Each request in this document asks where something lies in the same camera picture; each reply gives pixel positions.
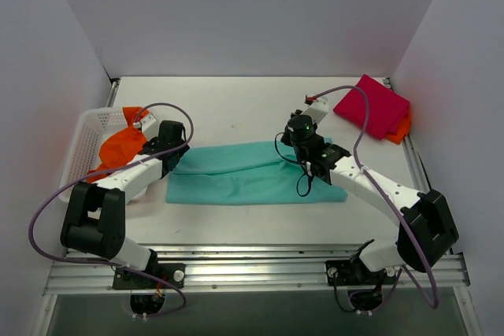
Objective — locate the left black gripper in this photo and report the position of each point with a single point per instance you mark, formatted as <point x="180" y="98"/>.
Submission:
<point x="150" y="145"/>

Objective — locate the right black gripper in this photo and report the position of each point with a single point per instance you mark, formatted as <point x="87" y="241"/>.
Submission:
<point x="287" y="137"/>

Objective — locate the teal t-shirt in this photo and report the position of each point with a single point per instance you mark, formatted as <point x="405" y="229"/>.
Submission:
<point x="254" y="173"/>

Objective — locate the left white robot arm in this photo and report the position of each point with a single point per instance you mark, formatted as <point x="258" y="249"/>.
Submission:
<point x="95" y="218"/>

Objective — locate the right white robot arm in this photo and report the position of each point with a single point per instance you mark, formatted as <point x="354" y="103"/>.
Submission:
<point x="426" y="227"/>

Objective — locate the orange t-shirt in basket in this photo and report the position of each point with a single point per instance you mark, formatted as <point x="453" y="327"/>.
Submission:
<point x="120" y="148"/>

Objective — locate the white plastic basket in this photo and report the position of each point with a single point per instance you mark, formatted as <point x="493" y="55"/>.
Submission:
<point x="93" y="128"/>

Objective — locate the folded magenta t-shirt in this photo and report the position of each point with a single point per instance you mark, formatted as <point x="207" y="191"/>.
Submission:
<point x="386" y="107"/>

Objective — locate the folded orange t-shirt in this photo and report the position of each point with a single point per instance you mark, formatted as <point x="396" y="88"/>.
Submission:
<point x="402" y="129"/>

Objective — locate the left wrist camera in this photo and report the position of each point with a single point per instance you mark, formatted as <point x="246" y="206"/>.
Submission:
<point x="148" y="126"/>

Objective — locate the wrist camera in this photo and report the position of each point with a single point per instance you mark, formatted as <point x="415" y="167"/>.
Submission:
<point x="148" y="126"/>
<point x="317" y="108"/>

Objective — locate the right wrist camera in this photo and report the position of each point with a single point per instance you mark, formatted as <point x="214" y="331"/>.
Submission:
<point x="317" y="108"/>

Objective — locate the aluminium mounting rail frame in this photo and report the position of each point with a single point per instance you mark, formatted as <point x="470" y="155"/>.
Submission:
<point x="254" y="290"/>

